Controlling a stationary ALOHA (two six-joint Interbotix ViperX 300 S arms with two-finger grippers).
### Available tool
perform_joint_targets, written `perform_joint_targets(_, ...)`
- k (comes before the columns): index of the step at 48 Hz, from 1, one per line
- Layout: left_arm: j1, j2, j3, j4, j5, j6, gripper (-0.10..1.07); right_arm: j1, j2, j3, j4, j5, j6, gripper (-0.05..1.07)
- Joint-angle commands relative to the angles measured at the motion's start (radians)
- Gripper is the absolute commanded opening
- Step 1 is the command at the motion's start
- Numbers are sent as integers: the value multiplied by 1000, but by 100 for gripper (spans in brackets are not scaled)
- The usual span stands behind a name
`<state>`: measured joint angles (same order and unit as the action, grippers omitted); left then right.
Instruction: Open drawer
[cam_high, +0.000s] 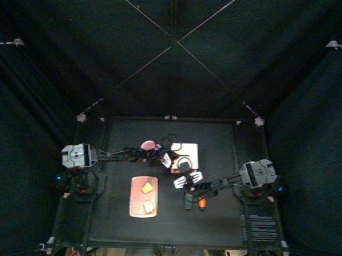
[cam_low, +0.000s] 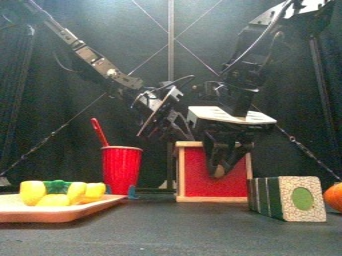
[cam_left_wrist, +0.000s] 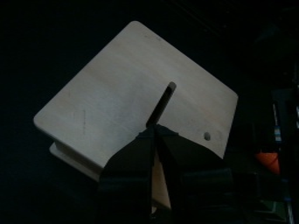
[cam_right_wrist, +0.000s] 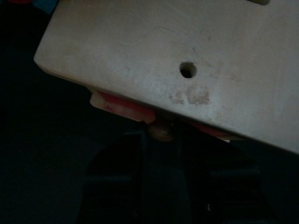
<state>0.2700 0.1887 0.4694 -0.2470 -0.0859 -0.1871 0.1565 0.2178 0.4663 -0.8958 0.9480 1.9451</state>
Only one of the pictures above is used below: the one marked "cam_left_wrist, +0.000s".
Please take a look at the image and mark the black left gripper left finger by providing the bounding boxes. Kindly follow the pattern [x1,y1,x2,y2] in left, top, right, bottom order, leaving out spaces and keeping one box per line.
[96,125,157,224]

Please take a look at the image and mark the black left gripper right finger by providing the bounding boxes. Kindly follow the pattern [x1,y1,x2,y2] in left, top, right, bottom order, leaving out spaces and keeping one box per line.
[154,124,243,224]

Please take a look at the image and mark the orange background object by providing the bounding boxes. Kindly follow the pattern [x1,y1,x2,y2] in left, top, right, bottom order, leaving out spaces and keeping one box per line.
[255,150,281,176]

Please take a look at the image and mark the white box with red side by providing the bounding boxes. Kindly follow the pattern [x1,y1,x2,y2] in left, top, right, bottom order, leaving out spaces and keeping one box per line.
[32,20,239,212]

